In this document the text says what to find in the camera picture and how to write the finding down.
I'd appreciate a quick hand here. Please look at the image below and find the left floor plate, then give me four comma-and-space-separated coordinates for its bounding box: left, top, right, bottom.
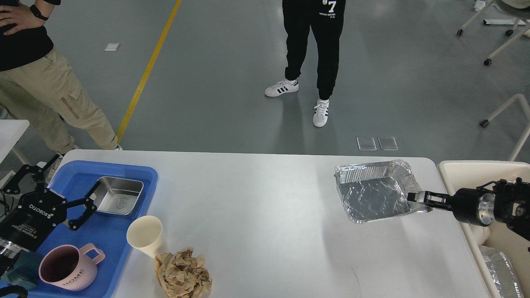
356, 137, 377, 151

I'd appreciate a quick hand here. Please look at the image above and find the blue plastic tray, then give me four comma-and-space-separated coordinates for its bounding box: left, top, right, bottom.
29, 161, 158, 298

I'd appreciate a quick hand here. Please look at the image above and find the cream paper cup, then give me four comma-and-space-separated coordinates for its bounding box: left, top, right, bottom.
126, 215, 169, 258

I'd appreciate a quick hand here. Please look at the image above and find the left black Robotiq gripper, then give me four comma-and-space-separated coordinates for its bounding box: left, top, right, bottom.
0, 153, 102, 253

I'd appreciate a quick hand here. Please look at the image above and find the person in black joggers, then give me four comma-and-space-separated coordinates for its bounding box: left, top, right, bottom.
265, 0, 347, 128

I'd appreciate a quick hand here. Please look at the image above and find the right floor plate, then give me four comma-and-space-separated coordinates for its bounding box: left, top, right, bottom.
377, 136, 399, 151

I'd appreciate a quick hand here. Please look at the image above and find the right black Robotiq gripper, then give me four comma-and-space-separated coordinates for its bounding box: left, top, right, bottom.
407, 188, 495, 226

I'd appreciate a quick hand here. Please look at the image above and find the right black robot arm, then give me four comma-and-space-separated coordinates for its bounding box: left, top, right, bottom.
407, 177, 530, 240

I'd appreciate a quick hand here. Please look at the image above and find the white side table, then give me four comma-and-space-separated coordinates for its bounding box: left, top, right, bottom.
0, 119, 30, 164

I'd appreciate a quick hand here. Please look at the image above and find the teal mug in tray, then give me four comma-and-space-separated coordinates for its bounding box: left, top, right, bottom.
1, 251, 43, 291

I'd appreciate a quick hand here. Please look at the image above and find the person in khaki trousers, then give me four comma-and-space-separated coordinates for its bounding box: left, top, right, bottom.
0, 0, 122, 156

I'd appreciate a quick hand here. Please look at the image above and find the square metal tin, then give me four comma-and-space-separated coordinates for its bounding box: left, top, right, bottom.
88, 177, 144, 216

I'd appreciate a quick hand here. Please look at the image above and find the chair base with castors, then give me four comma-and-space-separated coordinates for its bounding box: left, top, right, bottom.
479, 93, 530, 161
456, 0, 530, 67

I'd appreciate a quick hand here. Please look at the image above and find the floor plate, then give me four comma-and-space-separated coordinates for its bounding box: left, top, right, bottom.
377, 136, 399, 151
356, 137, 377, 151

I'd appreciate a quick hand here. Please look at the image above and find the foil tray inside bin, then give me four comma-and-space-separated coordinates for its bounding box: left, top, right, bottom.
479, 246, 524, 298

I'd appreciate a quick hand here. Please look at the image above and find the crumpled brown paper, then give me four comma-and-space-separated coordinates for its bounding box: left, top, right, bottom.
154, 247, 212, 298

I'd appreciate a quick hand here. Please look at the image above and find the pink HOME mug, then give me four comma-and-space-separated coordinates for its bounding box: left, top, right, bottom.
39, 243, 106, 291

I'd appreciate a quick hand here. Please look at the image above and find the beige plastic bin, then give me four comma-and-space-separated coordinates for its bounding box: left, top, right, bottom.
438, 161, 530, 298

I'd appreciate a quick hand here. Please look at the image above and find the aluminium foil tray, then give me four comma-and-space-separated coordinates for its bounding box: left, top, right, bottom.
335, 159, 430, 224

